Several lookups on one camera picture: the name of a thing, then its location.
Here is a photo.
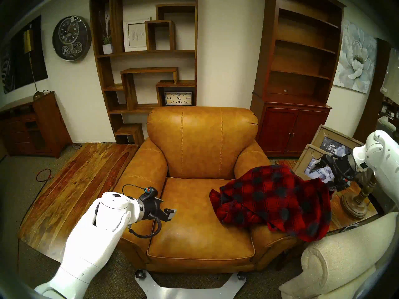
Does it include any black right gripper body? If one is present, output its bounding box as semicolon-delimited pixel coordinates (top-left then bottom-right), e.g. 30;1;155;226
324;154;358;190

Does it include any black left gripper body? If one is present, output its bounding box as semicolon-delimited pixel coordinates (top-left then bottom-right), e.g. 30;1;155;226
139;192;166;221

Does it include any red plaid fleece blanket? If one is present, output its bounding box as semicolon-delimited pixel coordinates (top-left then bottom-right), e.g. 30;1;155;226
209;164;332;243

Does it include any wooden side table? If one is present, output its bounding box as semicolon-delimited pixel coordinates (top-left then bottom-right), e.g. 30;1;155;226
275;159;378;233

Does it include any turned wooden lamp base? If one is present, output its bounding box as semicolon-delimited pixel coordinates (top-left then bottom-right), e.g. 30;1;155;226
341;168;379;220

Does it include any cherry wood hutch bookcase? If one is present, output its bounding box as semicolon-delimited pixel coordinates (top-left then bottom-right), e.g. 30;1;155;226
250;0;346;157

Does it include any rustic wooden coffee table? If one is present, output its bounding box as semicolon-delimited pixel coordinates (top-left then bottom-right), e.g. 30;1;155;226
18;142;139;263

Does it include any tan leather armchair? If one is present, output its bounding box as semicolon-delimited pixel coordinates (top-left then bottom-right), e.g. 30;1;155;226
113;106;304;274

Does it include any translucent white lampshade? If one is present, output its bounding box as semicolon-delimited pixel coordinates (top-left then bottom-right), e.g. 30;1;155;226
380;48;399;106

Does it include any small rectangular mantel clock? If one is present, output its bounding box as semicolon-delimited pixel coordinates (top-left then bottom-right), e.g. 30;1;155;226
164;91;193;106

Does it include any white floral canvas painting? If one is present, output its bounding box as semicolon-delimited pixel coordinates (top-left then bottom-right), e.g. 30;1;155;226
333;20;377;94

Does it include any low wooden sideboard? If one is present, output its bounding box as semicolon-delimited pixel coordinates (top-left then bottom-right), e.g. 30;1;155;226
0;91;73;159

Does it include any open wooden shelf unit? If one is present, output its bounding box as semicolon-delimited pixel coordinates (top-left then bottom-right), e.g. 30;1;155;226
89;0;199;145

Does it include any white framed certificate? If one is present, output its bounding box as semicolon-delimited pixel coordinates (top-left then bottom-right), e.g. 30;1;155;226
123;20;150;52

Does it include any gold table lamp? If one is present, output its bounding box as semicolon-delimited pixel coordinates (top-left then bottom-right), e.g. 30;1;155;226
23;24;46;99

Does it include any small weathered picture frame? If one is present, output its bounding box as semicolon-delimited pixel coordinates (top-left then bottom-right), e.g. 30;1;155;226
293;144;336;182

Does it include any large weathered picture frame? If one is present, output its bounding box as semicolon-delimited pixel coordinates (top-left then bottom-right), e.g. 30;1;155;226
311;125;366;157

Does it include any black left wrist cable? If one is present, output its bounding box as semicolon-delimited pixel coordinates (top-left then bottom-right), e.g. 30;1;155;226
122;184;162;239

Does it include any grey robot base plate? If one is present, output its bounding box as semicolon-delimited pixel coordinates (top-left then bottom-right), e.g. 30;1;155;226
135;270;247;299

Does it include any red floor cable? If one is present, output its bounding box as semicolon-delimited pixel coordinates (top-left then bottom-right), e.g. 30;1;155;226
36;168;53;183

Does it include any round black wall clock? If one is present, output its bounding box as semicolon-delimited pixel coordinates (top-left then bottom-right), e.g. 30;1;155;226
52;16;92;62

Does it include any dark zebra wall art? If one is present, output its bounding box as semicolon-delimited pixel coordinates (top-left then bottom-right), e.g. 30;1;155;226
0;16;49;95

